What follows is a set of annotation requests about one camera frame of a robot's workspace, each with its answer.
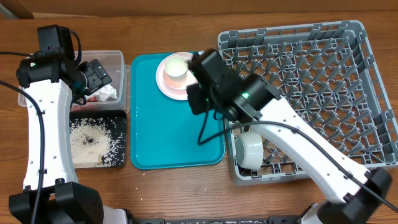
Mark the white plate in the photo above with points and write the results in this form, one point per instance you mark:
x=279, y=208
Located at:
x=163, y=87

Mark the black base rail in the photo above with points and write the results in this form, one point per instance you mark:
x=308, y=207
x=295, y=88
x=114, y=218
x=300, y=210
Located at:
x=274, y=219

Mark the white napkin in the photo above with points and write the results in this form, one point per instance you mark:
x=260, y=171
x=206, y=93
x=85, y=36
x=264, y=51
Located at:
x=105, y=93

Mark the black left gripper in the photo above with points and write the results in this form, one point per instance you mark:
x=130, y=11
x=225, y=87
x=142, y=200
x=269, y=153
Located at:
x=97, y=76

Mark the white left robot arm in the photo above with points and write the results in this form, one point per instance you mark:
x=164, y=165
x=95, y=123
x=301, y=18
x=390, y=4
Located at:
x=51, y=191

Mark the red snack wrapper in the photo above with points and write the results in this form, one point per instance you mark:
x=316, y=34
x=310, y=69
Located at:
x=91, y=99

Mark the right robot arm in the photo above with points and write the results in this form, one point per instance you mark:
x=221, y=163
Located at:
x=353, y=192

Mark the pink bowl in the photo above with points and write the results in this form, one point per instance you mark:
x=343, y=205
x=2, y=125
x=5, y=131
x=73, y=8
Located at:
x=180, y=84

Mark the cream cup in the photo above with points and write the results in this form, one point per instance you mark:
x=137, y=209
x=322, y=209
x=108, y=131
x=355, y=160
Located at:
x=176, y=67

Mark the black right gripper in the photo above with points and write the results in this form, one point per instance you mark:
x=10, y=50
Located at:
x=201, y=96

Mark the black plastic tray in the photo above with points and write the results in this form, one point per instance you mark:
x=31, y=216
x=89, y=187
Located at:
x=99, y=140

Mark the teal serving tray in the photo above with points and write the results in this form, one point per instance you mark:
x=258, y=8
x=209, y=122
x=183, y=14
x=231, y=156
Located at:
x=164, y=132

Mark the white rice pile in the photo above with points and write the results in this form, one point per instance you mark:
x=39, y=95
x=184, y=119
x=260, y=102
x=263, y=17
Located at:
x=90, y=143

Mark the clear plastic bin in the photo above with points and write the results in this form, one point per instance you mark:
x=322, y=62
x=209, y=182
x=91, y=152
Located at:
x=118, y=77

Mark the grey dish rack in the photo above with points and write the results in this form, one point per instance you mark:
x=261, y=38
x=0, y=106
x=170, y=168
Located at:
x=328, y=74

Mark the grey bowl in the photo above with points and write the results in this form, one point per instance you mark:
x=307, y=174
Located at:
x=249, y=150

